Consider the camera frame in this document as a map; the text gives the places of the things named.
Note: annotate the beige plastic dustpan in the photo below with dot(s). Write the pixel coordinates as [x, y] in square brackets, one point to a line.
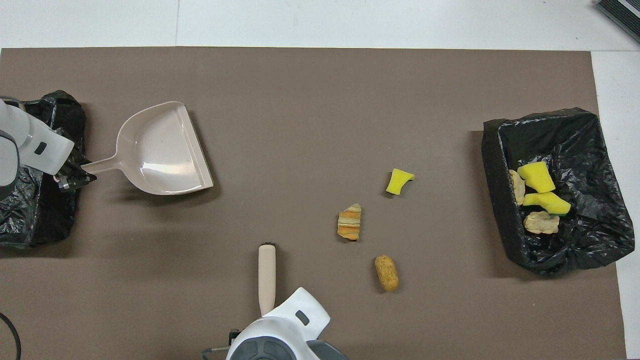
[160, 150]

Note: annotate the toy croissant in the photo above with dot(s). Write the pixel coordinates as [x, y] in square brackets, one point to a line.
[541, 222]
[349, 222]
[517, 186]

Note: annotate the green and yellow sponge piece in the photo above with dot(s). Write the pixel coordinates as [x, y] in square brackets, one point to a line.
[547, 202]

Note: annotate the dark ribbed block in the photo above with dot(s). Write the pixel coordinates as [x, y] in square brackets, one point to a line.
[620, 17]

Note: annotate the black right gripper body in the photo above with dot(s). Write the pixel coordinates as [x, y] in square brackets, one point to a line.
[234, 336]

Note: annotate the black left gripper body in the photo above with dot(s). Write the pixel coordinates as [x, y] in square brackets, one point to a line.
[70, 167]

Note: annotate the brown toy bread roll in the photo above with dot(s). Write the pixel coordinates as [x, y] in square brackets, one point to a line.
[386, 273]

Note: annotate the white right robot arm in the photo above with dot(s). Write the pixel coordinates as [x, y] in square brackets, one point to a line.
[290, 325]

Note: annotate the brown table mat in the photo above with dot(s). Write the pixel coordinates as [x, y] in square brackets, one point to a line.
[320, 90]

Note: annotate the black bag-lined bin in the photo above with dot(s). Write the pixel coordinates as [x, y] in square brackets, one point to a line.
[30, 220]
[590, 240]

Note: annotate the notched green yellow sponge piece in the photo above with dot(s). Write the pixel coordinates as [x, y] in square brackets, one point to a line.
[536, 176]

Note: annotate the beige brush with black bristles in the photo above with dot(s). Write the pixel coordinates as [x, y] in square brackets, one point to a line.
[267, 280]

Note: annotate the plain yellow sponge piece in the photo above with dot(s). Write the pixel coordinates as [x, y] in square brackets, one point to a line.
[398, 182]

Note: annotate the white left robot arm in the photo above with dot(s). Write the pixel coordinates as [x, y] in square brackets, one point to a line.
[30, 135]

